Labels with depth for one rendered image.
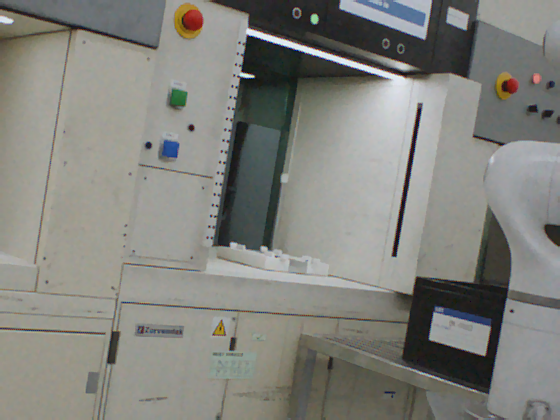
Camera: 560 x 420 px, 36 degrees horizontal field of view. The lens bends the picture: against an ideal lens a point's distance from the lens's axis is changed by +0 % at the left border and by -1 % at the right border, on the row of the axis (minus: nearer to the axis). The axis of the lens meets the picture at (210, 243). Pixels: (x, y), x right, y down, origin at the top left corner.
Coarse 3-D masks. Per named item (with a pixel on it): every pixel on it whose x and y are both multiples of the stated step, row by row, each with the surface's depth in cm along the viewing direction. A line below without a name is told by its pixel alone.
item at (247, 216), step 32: (192, 32) 169; (224, 128) 176; (256, 128) 280; (256, 160) 278; (224, 192) 281; (256, 192) 276; (224, 224) 288; (256, 224) 275; (384, 320) 211; (224, 352) 183; (256, 352) 188
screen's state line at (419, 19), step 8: (352, 0) 190; (360, 0) 191; (368, 0) 193; (376, 0) 194; (384, 0) 195; (392, 0) 197; (376, 8) 194; (384, 8) 196; (392, 8) 197; (400, 8) 199; (408, 8) 200; (400, 16) 199; (408, 16) 200; (416, 16) 202; (424, 16) 203
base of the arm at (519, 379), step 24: (504, 312) 130; (528, 312) 125; (552, 312) 123; (504, 336) 129; (528, 336) 125; (552, 336) 124; (504, 360) 128; (528, 360) 125; (552, 360) 124; (504, 384) 127; (528, 384) 125; (552, 384) 124; (480, 408) 133; (504, 408) 127; (528, 408) 124; (552, 408) 124
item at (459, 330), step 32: (416, 288) 175; (448, 288) 169; (480, 288) 188; (416, 320) 175; (448, 320) 168; (480, 320) 162; (416, 352) 174; (448, 352) 167; (480, 352) 161; (480, 384) 160
